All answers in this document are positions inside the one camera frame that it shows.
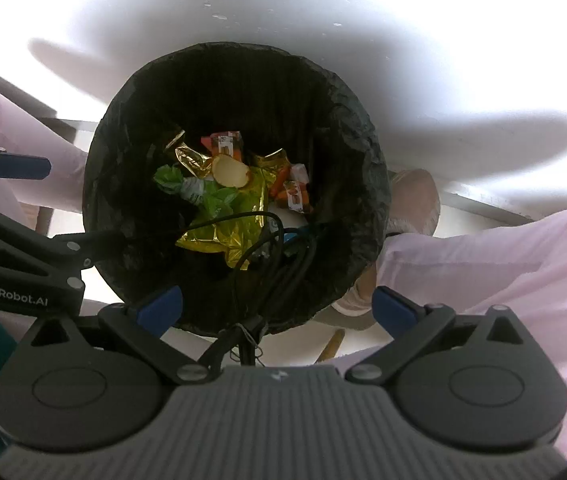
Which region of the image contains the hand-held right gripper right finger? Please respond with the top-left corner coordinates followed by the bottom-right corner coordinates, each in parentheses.
top-left (344, 286), bottom-right (531, 386)

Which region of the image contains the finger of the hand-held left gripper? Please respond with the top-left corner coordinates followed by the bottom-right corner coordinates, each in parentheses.
top-left (0, 135), bottom-right (53, 196)
top-left (0, 200), bottom-right (127, 282)

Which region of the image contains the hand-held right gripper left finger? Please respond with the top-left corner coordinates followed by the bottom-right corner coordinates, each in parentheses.
top-left (28, 285), bottom-right (214, 386)

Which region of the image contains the yellow-green plastic bag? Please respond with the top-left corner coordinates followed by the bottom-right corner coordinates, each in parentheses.
top-left (175, 167), bottom-right (284, 272)

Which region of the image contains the black trash bin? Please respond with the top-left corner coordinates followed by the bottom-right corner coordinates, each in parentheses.
top-left (82, 41), bottom-right (390, 337)

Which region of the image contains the colourful snack packet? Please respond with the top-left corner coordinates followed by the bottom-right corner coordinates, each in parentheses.
top-left (270, 162), bottom-right (313, 215)

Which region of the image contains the beige slipper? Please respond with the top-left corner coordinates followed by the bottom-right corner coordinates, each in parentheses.
top-left (386, 169), bottom-right (441, 237)
top-left (331, 262), bottom-right (380, 332)

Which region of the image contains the orange snack packet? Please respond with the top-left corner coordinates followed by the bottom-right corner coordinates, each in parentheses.
top-left (200, 130), bottom-right (244, 162)

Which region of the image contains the black cable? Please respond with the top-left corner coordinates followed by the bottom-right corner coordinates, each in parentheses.
top-left (184, 210), bottom-right (327, 368)

